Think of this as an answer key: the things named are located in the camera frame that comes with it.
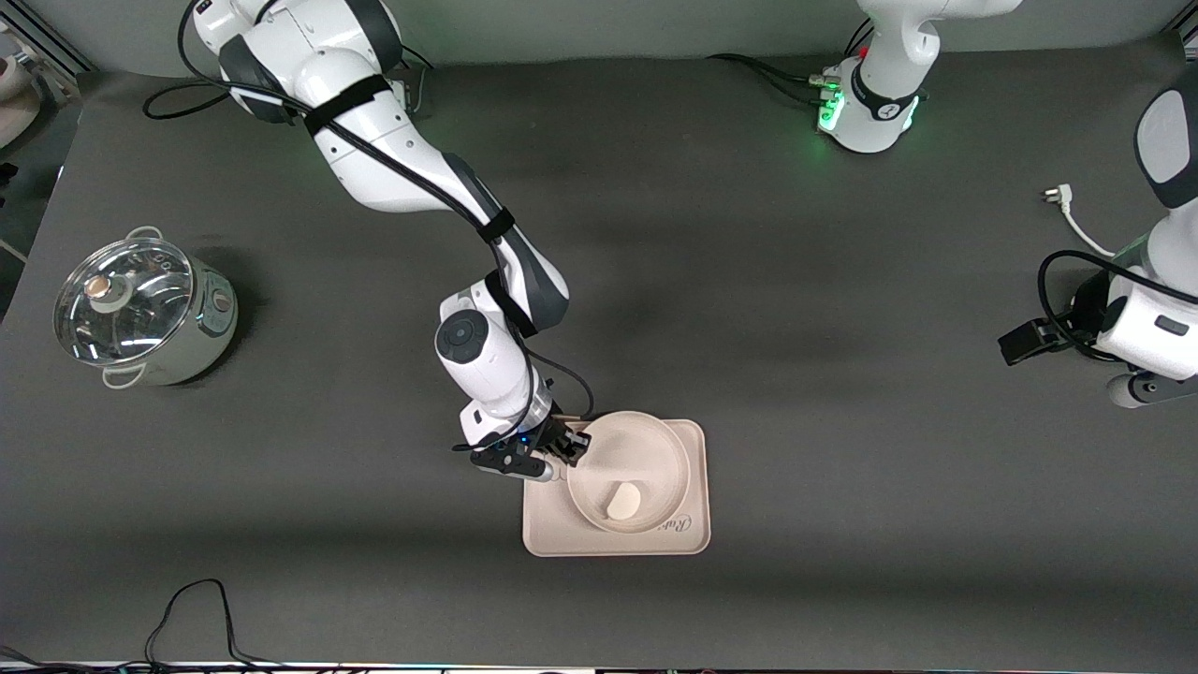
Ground glass pot lid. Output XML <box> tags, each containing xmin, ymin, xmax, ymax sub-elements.
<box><xmin>53</xmin><ymin>237</ymin><xmax>196</xmax><ymax>366</ymax></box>

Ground beige tray with rabbit print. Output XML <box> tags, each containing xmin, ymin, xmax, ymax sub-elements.
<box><xmin>522</xmin><ymin>419</ymin><xmax>712</xmax><ymax>558</ymax></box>

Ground black left arm base cables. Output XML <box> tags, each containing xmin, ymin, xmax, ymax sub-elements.
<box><xmin>707</xmin><ymin>19</ymin><xmax>876</xmax><ymax>104</ymax></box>

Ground beige round object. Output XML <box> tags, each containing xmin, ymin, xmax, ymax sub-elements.
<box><xmin>0</xmin><ymin>37</ymin><xmax>43</xmax><ymax>146</ymax></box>

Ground white power cord with plug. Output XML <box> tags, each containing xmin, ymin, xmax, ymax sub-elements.
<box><xmin>1044</xmin><ymin>185</ymin><xmax>1117</xmax><ymax>258</ymax></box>

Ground black loose cable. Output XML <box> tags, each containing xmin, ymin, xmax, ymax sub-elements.
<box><xmin>145</xmin><ymin>579</ymin><xmax>282</xmax><ymax>667</ymax></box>

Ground dark grey table mat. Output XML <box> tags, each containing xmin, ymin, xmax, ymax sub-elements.
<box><xmin>0</xmin><ymin>37</ymin><xmax>1198</xmax><ymax>667</ymax></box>

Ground aluminium frame rail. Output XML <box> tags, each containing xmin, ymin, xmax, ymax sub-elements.
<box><xmin>0</xmin><ymin>0</ymin><xmax>95</xmax><ymax>76</ymax></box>

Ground pale green electric pot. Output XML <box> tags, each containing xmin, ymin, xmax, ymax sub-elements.
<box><xmin>53</xmin><ymin>226</ymin><xmax>240</xmax><ymax>388</ymax></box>

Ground black arm base cables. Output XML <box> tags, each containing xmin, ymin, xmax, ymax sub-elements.
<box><xmin>402</xmin><ymin>45</ymin><xmax>437</xmax><ymax>115</ymax></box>
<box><xmin>707</xmin><ymin>19</ymin><xmax>876</xmax><ymax>104</ymax></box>

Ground round beige plate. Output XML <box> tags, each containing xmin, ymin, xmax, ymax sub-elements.
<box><xmin>566</xmin><ymin>410</ymin><xmax>692</xmax><ymax>535</ymax></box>

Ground black right arm base cables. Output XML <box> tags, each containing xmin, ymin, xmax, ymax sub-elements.
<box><xmin>402</xmin><ymin>45</ymin><xmax>437</xmax><ymax>115</ymax></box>

